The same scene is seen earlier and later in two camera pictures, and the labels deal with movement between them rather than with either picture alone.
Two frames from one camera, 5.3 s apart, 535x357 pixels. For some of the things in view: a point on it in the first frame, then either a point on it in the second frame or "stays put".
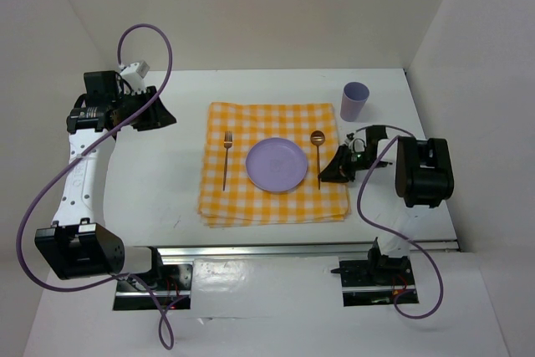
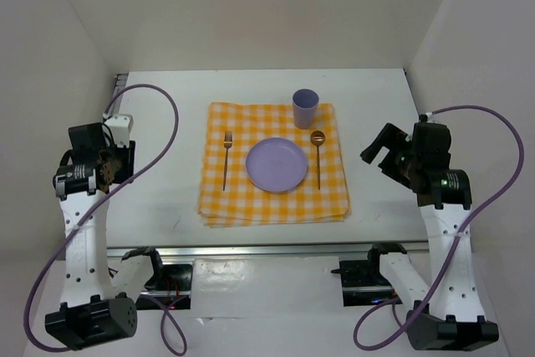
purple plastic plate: (276, 164) stays put
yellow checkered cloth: (229, 199) stays put
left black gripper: (156, 115) → (128, 154)
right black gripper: (338, 170) → (392, 137)
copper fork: (227, 143) stays put
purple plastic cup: (354, 97) → (305, 102)
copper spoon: (318, 138) stays put
